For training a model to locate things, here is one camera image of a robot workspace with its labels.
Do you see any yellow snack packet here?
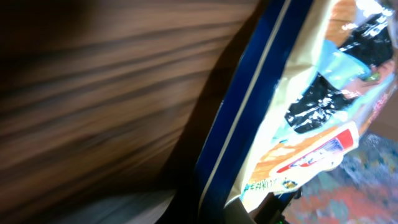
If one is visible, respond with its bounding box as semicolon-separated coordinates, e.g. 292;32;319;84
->
195;0;397;223

